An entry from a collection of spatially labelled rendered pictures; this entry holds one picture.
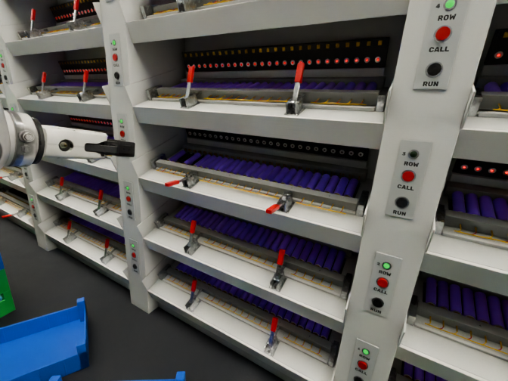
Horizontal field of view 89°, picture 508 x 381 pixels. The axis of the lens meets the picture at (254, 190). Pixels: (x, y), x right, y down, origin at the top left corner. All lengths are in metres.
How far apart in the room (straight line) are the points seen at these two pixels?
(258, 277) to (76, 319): 0.66
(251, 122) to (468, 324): 0.55
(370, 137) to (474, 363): 0.42
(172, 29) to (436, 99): 0.53
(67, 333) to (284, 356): 0.66
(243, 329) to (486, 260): 0.57
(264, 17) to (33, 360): 1.01
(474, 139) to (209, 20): 0.50
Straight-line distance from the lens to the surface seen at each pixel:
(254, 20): 0.57
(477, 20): 0.48
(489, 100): 0.53
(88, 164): 1.01
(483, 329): 0.65
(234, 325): 0.81
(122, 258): 1.12
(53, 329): 1.10
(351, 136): 0.47
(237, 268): 0.68
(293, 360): 0.76
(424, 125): 0.46
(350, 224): 0.52
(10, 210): 1.89
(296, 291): 0.63
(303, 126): 0.49
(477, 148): 0.48
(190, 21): 0.66
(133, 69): 0.79
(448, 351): 0.63
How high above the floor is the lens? 0.68
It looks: 17 degrees down
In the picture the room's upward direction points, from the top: 3 degrees clockwise
